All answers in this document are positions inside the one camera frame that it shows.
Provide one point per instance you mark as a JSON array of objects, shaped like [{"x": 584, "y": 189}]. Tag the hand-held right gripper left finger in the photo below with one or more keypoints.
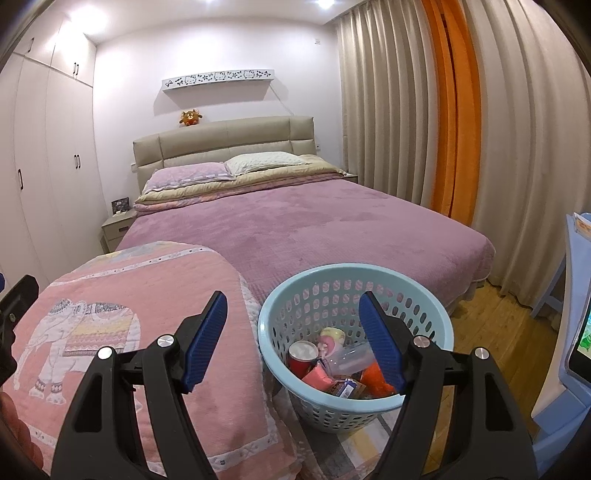
[{"x": 203, "y": 341}]

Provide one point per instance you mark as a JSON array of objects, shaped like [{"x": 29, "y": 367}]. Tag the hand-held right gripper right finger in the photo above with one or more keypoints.
[{"x": 383, "y": 341}]

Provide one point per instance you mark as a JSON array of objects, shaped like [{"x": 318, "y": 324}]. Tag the clear plastic bottle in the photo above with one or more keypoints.
[{"x": 351, "y": 360}]

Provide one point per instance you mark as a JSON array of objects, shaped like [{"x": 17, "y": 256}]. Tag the orange plastic bag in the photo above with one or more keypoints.
[{"x": 374, "y": 381}]

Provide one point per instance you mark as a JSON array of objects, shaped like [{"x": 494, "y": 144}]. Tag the red and white cup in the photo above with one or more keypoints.
[{"x": 302, "y": 364}]

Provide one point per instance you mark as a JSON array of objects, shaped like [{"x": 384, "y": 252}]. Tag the light blue plastic basket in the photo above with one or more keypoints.
[{"x": 314, "y": 408}]

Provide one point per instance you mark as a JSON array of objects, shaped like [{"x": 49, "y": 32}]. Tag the person's left hand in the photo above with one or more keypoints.
[{"x": 16, "y": 424}]

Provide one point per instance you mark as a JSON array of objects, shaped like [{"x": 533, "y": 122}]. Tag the yellow and pink wrapper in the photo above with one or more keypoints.
[{"x": 332, "y": 337}]

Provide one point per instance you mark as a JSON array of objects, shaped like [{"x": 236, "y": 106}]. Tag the pink packet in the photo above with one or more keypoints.
[{"x": 318, "y": 376}]

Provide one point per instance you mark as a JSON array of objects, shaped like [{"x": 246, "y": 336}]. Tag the pink elephant blanket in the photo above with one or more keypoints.
[{"x": 161, "y": 277}]

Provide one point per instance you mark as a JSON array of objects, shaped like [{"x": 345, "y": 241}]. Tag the striped rug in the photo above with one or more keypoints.
[{"x": 360, "y": 445}]

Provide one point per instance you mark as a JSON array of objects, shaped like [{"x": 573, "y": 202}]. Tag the beige nightstand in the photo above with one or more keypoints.
[
  {"x": 117, "y": 230},
  {"x": 352, "y": 177}
]

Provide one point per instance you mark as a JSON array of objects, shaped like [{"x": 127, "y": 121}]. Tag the bed with purple cover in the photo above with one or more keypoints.
[{"x": 323, "y": 221}]

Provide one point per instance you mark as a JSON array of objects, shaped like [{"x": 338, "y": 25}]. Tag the white wardrobe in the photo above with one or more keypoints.
[{"x": 46, "y": 161}]

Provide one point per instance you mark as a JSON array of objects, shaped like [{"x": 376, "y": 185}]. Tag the purple pillow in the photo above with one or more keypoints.
[{"x": 189, "y": 175}]

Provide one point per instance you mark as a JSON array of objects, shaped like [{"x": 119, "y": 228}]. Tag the folded beige quilt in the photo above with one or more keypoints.
[{"x": 277, "y": 178}]

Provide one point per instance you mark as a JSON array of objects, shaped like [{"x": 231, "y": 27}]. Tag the white pillow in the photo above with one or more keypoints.
[{"x": 263, "y": 162}]

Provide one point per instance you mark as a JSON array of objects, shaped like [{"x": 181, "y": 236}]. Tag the blue plastic desk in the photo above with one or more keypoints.
[{"x": 561, "y": 415}]

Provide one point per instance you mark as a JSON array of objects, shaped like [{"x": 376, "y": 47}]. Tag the tablet screen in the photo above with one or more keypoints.
[{"x": 582, "y": 346}]

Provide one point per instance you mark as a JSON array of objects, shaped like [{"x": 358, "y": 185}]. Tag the beige upholstered headboard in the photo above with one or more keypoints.
[{"x": 231, "y": 138}]

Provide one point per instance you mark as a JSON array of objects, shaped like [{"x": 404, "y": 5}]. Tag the orange plush toy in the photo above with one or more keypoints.
[{"x": 191, "y": 118}]

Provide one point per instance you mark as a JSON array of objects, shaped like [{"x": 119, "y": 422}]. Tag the picture book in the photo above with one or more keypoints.
[{"x": 582, "y": 224}]

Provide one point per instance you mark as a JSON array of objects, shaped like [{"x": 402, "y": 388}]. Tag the orange curtain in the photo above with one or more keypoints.
[{"x": 450, "y": 115}]

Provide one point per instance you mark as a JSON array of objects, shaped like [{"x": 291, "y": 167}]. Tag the beige curtain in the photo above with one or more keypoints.
[{"x": 521, "y": 138}]

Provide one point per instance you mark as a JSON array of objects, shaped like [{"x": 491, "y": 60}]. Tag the white wall shelf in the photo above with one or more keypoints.
[{"x": 217, "y": 78}]

